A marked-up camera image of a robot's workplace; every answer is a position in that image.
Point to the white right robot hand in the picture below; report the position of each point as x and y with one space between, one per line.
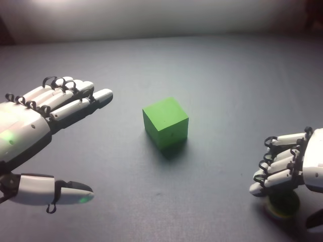
22 131

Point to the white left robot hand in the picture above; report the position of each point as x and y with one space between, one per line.
314 164

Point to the green cube block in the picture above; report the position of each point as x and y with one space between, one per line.
164 118

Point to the grey table cloth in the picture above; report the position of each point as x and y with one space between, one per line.
176 70

